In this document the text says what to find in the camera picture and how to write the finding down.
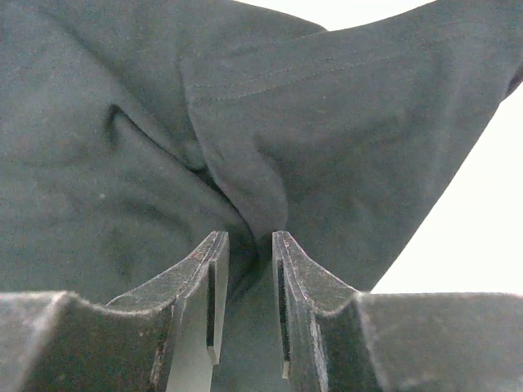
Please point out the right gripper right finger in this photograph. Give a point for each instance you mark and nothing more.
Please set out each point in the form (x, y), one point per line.
(319, 321)

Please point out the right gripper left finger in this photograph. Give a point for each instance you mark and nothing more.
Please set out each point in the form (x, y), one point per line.
(192, 294)

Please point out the black t-shirt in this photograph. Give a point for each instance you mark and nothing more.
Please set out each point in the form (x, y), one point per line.
(130, 130)

